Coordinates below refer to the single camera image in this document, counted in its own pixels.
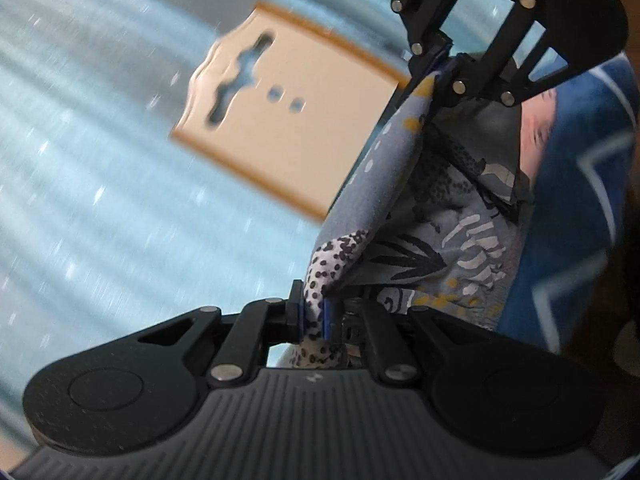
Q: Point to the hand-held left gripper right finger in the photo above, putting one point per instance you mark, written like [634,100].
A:
[328,320]

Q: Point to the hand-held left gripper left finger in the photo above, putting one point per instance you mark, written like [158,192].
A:
[298,310]

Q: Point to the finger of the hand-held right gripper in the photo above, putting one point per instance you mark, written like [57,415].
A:
[490,80]
[425,10]

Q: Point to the dark blue patterned cloth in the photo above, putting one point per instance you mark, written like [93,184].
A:
[575,200]

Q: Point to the blue patterned pants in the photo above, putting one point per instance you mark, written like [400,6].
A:
[380,195]

